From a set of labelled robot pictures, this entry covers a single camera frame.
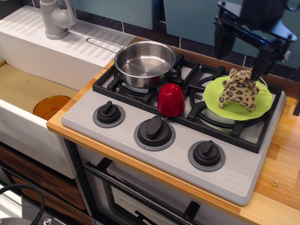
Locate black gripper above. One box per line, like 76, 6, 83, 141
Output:
214, 0, 296, 81

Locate leopard spotted stuffed cheetah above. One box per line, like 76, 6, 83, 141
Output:
218, 67, 261, 113

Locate red toy sweet potato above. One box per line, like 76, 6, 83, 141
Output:
157, 83, 185, 117

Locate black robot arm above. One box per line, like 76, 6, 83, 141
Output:
214, 0, 300, 81

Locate lime green plate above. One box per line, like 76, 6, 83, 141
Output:
203, 76, 272, 120

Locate stainless steel pan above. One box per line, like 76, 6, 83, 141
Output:
86, 37, 176, 89

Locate grey toy stove top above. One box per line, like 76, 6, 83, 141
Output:
61, 63, 287, 207

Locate black right stove knob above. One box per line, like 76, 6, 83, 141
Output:
188, 140, 225, 172

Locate black stove knob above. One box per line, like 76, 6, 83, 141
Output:
188, 140, 225, 172
134, 116, 176, 151
93, 101, 126, 128

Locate black middle stove knob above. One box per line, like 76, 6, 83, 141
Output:
134, 116, 176, 151

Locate black left stove knob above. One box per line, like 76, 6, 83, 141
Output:
93, 101, 126, 128

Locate black right burner grate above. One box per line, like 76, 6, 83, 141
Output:
173, 65, 285, 153

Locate black burner grate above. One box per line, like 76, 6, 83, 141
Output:
92, 54, 201, 117
173, 65, 285, 153

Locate black left burner grate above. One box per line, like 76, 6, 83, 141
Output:
92, 54, 201, 117

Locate grey toy faucet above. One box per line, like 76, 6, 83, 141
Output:
40, 0, 76, 40

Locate orange sink drain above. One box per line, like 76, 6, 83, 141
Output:
33, 95, 71, 120

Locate oven door with window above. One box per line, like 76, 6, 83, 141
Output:
77, 146, 244, 225

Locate white toy sink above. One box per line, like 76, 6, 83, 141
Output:
0, 6, 134, 179

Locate wooden drawer fronts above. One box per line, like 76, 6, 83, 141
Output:
0, 143, 94, 225

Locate black oven door handle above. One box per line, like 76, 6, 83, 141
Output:
84, 158, 200, 225

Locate black cable lower left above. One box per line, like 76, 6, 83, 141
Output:
0, 183, 45, 225

